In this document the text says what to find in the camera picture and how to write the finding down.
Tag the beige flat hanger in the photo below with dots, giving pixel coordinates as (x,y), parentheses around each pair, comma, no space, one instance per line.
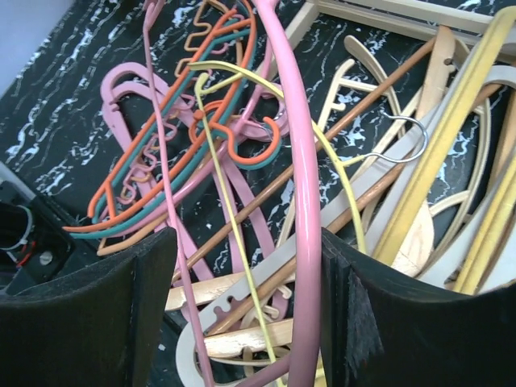
(444,120)

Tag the orange plastic hanger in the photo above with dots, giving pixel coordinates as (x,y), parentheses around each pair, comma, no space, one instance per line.
(217,126)

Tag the silver hook wire hanger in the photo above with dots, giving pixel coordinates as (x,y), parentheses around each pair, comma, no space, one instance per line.
(410,146)

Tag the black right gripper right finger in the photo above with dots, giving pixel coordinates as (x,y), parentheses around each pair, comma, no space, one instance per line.
(380,327)

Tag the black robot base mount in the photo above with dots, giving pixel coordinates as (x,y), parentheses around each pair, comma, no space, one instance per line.
(34,248)

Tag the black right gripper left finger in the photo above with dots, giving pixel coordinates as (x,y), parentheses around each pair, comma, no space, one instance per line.
(98,326)

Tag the thick pink plastic hanger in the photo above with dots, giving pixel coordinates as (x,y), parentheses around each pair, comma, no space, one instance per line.
(231,174)

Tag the light wooden clothes rack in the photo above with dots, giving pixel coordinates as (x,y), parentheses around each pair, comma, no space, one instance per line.
(430,23)

